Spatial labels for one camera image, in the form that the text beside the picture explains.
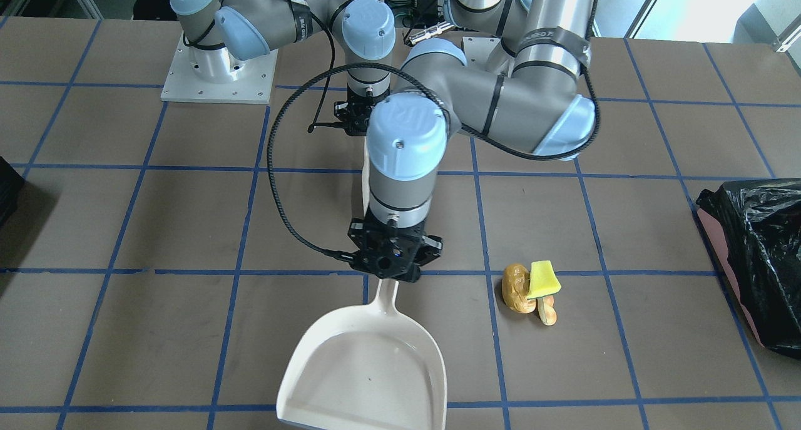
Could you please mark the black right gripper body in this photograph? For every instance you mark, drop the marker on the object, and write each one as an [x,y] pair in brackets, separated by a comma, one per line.
[343,109]

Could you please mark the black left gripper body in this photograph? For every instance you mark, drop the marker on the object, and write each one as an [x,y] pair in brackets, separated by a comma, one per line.
[433,245]

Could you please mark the white plastic dustpan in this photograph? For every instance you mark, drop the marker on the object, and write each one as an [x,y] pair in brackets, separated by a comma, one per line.
[365,367]

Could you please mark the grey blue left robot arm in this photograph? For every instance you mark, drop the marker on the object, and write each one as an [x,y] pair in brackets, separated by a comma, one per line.
[540,106]

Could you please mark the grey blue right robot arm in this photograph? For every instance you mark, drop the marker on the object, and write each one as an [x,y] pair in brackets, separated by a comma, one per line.
[364,29]

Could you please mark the black bin edge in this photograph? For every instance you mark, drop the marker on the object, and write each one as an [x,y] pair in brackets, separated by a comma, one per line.
[11,185]

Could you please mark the pink bin black bag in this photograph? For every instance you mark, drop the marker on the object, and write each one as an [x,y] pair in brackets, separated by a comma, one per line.
[754,229]

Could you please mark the brown potato toy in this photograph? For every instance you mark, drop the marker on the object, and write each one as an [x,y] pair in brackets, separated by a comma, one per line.
[515,289]

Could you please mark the black power adapter box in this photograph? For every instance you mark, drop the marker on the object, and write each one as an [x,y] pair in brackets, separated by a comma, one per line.
[424,9]

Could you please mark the yellow sponge piece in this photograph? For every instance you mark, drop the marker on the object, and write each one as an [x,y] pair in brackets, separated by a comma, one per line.
[543,280]

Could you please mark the tan bread slice toy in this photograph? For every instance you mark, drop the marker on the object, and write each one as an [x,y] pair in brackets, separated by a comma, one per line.
[546,311]

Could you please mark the silver cable connector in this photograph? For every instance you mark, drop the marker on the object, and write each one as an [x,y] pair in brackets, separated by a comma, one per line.
[429,33]

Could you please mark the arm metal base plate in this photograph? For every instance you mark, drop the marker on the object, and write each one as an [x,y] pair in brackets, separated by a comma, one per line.
[215,77]
[478,49]

